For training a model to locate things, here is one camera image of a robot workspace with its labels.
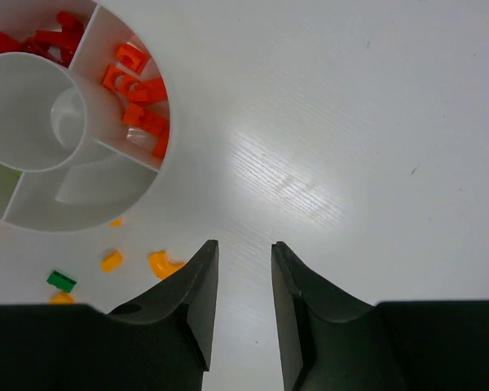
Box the orange legos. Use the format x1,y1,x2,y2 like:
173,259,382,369
102,43,170,160

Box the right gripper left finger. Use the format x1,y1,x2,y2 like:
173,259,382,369
0,239,218,390

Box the white round divided container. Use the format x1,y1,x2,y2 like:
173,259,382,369
0,1,178,234

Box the yellow orange lego group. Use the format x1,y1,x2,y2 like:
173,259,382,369
50,291,75,305

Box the orange arch lego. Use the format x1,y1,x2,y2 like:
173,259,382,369
148,251,185,280

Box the red legos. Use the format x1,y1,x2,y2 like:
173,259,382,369
0,11,85,68

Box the small dark green lego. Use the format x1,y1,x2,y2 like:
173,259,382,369
46,270,77,293

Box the small yellow lego brick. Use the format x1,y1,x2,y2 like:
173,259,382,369
100,250,124,273

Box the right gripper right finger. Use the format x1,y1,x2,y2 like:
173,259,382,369
271,242,489,390

